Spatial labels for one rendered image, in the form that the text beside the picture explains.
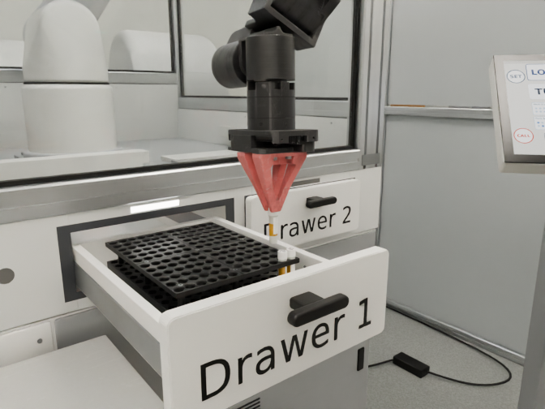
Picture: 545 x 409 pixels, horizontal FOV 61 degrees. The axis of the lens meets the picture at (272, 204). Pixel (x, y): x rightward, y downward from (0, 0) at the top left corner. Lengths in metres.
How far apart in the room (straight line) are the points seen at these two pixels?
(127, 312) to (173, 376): 0.14
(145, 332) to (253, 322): 0.12
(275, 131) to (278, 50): 0.09
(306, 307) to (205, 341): 0.10
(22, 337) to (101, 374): 0.14
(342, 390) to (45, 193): 0.83
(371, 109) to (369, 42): 0.14
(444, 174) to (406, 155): 0.22
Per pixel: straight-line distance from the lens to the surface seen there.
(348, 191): 0.98
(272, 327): 0.47
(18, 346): 0.75
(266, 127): 0.53
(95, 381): 0.65
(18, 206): 0.69
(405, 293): 2.50
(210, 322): 0.42
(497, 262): 2.19
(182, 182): 0.76
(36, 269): 0.71
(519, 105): 1.23
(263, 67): 0.53
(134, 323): 0.53
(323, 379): 1.14
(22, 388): 0.68
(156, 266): 0.59
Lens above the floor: 1.11
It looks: 14 degrees down
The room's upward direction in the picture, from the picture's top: straight up
